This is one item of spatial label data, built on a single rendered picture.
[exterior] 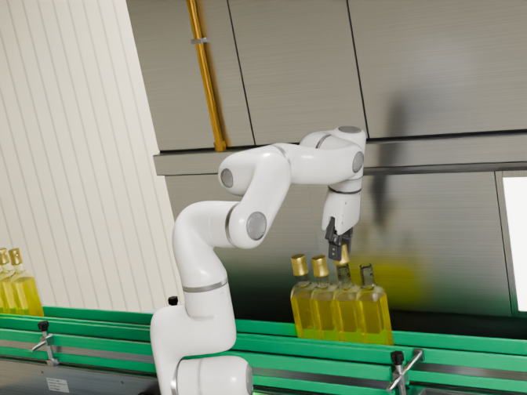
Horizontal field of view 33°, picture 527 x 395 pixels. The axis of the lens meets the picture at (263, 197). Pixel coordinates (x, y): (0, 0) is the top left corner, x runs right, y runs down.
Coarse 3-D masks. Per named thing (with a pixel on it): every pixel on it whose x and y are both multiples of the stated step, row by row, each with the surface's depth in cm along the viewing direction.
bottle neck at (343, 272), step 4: (344, 264) 204; (336, 268) 203; (340, 268) 202; (344, 268) 202; (348, 268) 203; (336, 272) 204; (340, 272) 203; (344, 272) 202; (348, 272) 203; (340, 276) 203; (344, 276) 203; (348, 276) 203; (340, 280) 203; (344, 280) 203; (348, 280) 203; (340, 284) 204; (344, 284) 203; (348, 284) 203
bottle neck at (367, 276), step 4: (364, 264) 202; (368, 264) 201; (360, 268) 200; (364, 268) 199; (368, 268) 199; (372, 268) 200; (360, 272) 201; (364, 272) 200; (368, 272) 200; (372, 272) 200; (364, 276) 200; (368, 276) 200; (372, 276) 200; (364, 280) 200; (368, 280) 200; (372, 280) 200; (364, 284) 201; (368, 284) 200; (372, 284) 200
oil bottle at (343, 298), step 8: (336, 288) 204; (344, 288) 203; (352, 288) 203; (336, 296) 204; (344, 296) 202; (352, 296) 202; (336, 304) 204; (344, 304) 203; (352, 304) 202; (336, 312) 205; (344, 312) 204; (352, 312) 202; (336, 320) 206; (344, 320) 204; (352, 320) 203; (344, 328) 205; (352, 328) 204; (344, 336) 206; (352, 336) 205; (360, 336) 204
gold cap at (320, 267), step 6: (312, 258) 206; (318, 258) 205; (324, 258) 205; (312, 264) 206; (318, 264) 205; (324, 264) 205; (318, 270) 205; (324, 270) 205; (318, 276) 205; (324, 276) 205
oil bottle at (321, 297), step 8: (320, 288) 206; (328, 288) 206; (312, 296) 207; (320, 296) 206; (328, 296) 205; (312, 304) 208; (320, 304) 206; (328, 304) 205; (320, 312) 207; (328, 312) 206; (320, 320) 208; (328, 320) 207; (320, 328) 209; (328, 328) 207; (336, 328) 207; (320, 336) 209; (328, 336) 208; (336, 336) 207
